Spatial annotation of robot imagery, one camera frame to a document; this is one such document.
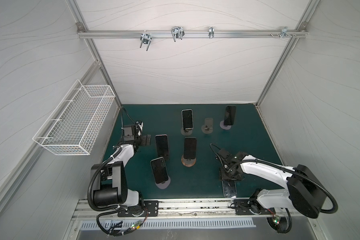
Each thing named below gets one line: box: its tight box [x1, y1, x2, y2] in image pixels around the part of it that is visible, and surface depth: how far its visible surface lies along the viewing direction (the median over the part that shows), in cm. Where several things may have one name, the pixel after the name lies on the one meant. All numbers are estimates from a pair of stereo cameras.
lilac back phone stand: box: [219, 120, 232, 130], surface depth 109 cm
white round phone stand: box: [180, 128, 193, 136], surface depth 106 cm
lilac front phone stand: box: [155, 175, 171, 190], surface depth 83 cm
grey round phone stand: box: [201, 117, 214, 134], surface depth 103 cm
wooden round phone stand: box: [181, 154, 197, 167], surface depth 90 cm
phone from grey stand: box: [221, 180, 238, 198], surface depth 80 cm
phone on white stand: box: [181, 108, 194, 132], surface depth 97 cm
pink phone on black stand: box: [155, 134, 170, 160], surface depth 84 cm
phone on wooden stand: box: [183, 137, 197, 161], surface depth 83 cm
